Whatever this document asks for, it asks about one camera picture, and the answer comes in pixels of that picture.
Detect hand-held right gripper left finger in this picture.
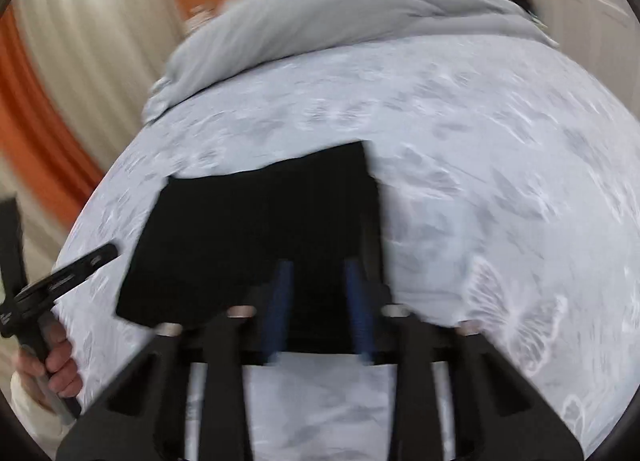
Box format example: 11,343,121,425
56,260,297,461

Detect person's left forearm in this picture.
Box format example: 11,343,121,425
9,375,71,444

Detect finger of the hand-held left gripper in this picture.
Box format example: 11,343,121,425
49,243,120,301

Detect white butterfly bedspread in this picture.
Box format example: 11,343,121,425
52,36,640,461

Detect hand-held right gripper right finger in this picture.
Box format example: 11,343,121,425
342,258,586,461

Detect black pants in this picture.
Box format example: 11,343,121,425
116,141,394,357

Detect person's left hand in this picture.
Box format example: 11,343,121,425
15,336,84,410

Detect grey duvet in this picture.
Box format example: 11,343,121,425
142,0,559,128

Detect cream curtain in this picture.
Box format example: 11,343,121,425
0,151,77,262
12,0,184,178

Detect orange curtain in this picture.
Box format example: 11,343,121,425
0,6,109,228

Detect white panelled door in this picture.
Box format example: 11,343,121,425
497,0,637,109

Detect dark object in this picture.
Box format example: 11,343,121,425
495,0,535,18

